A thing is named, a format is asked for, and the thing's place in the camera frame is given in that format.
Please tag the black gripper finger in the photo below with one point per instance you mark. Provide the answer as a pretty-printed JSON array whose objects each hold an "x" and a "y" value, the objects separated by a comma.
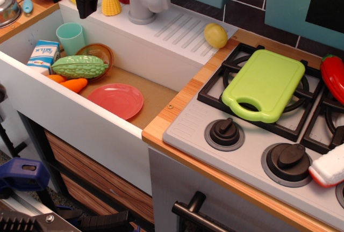
[{"x": 86, "y": 7}]

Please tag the yellow toy potato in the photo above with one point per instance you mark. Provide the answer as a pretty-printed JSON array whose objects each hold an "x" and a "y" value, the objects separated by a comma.
[{"x": 215, "y": 35}]

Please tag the pink plastic plate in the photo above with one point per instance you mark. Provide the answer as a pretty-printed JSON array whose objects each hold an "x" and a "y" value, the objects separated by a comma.
[{"x": 123, "y": 100}]

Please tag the yellow toy corn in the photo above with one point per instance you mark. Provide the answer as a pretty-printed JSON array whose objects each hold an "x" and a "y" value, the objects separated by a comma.
[{"x": 111, "y": 7}]

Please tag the mint green plastic cup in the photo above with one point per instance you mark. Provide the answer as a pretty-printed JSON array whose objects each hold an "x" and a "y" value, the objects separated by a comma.
[{"x": 71, "y": 37}]

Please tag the amber translucent bowl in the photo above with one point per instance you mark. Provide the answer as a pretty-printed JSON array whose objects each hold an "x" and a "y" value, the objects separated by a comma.
[{"x": 101, "y": 51}]

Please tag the metal pot with lid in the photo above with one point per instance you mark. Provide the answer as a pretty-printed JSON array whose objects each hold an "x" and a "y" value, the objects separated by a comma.
[{"x": 11, "y": 10}]

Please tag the green toy bitter gourd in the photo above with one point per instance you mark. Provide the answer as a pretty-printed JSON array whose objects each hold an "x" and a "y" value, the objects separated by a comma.
[{"x": 80, "y": 66}]

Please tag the toy milk carton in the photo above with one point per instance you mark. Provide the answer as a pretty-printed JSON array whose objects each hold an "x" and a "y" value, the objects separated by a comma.
[{"x": 44, "y": 56}]

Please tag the white toy sink basin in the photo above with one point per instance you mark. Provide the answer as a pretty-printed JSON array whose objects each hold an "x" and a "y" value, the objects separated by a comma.
[{"x": 158, "y": 59}]

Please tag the orange toy carrot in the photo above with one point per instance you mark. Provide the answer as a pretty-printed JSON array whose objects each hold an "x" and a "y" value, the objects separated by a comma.
[
  {"x": 75, "y": 85},
  {"x": 57, "y": 78}
]

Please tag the blue clamp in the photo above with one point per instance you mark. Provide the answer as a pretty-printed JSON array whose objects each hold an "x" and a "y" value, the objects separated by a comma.
[{"x": 24, "y": 175}]

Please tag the left black stove knob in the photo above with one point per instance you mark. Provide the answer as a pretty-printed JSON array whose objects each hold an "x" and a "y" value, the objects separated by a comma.
[{"x": 224, "y": 135}]

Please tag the black stove knob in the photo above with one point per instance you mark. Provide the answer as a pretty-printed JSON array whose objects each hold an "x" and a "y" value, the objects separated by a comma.
[
  {"x": 287, "y": 164},
  {"x": 224, "y": 135}
]

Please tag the green plastic cutting board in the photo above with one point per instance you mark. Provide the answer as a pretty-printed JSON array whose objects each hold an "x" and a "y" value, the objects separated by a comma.
[{"x": 262, "y": 88}]

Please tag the left black burner grate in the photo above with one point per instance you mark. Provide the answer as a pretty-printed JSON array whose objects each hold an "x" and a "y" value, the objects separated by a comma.
[{"x": 293, "y": 118}]

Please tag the black burner grate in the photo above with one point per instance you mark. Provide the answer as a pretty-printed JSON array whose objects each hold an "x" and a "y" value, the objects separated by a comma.
[
  {"x": 293, "y": 118},
  {"x": 325, "y": 129}
]

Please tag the red toy chili pepper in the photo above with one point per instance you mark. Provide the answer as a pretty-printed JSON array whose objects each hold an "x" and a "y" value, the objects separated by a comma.
[{"x": 331, "y": 69}]

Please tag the right black burner grate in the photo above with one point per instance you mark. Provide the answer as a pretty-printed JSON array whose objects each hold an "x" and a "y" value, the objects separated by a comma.
[{"x": 325, "y": 129}]

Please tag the middle black stove knob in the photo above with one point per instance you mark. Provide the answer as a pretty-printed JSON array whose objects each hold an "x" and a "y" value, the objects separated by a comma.
[{"x": 287, "y": 164}]

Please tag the white and red bottle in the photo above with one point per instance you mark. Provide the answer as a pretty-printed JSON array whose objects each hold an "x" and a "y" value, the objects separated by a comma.
[{"x": 327, "y": 170}]

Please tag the right grey stove knob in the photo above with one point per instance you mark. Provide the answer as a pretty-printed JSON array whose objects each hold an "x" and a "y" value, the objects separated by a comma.
[{"x": 339, "y": 194}]

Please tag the black oven door handle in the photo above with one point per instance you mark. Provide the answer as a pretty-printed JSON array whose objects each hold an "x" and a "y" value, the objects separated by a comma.
[{"x": 191, "y": 219}]

